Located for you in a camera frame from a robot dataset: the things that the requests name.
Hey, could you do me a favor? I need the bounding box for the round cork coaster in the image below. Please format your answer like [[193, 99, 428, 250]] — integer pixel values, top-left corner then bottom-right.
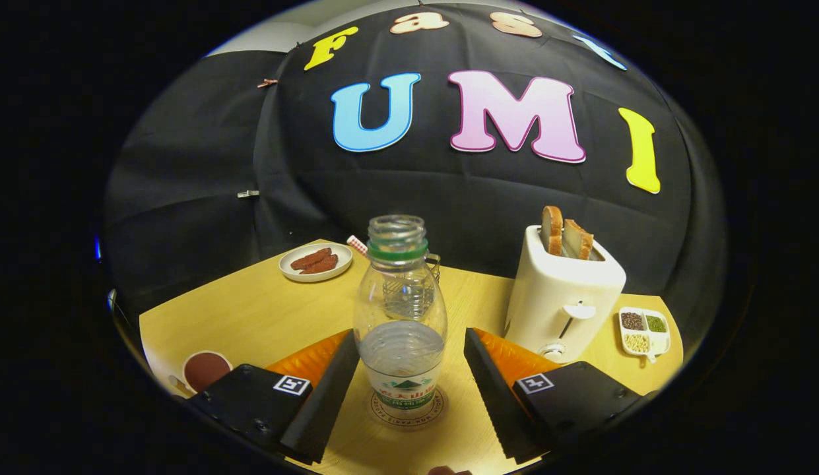
[[368, 386, 446, 428]]

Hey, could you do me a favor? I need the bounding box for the white round plate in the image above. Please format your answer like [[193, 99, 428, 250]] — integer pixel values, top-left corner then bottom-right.
[[278, 243, 354, 283]]

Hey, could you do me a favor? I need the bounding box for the cream cup with red inside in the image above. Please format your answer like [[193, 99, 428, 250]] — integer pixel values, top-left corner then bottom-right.
[[168, 350, 234, 396]]

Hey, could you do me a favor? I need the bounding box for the clear plastic juice bottle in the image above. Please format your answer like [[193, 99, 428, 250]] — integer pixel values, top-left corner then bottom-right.
[[353, 214, 448, 420]]

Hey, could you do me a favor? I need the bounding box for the white divided spice dish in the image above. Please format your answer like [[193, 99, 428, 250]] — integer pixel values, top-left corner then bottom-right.
[[618, 306, 672, 364]]

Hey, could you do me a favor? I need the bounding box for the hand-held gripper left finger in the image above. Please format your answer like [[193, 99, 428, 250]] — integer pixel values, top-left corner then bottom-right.
[[185, 329, 362, 464]]

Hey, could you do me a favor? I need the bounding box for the white toaster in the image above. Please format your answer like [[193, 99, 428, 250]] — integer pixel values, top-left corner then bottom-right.
[[504, 224, 627, 365]]

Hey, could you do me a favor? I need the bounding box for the wooden table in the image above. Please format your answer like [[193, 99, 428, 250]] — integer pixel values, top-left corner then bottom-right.
[[139, 239, 684, 475]]

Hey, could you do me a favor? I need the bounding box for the black backdrop cloth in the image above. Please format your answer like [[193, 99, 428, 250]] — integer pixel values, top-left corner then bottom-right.
[[104, 3, 727, 344]]

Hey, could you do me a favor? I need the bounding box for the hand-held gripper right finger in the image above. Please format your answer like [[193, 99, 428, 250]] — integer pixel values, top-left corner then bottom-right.
[[463, 327, 657, 464]]

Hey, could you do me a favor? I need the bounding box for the toast slice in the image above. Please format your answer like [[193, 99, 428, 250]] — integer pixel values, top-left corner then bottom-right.
[[563, 218, 595, 261], [541, 205, 564, 257]]

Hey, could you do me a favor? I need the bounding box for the red sausage piece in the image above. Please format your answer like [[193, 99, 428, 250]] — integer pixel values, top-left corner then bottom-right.
[[290, 247, 333, 270], [299, 254, 339, 275]]

